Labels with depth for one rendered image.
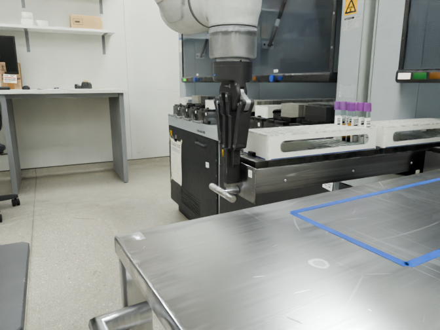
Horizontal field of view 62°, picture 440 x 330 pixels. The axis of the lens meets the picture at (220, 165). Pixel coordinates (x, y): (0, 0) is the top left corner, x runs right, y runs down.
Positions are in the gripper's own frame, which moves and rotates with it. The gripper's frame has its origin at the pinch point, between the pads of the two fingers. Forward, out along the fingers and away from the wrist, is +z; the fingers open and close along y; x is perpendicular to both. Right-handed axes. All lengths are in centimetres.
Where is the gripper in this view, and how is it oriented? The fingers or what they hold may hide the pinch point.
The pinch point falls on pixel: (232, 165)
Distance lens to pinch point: 73.1
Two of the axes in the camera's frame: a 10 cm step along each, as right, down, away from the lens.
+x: -9.0, 0.9, -4.2
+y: -4.3, -2.0, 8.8
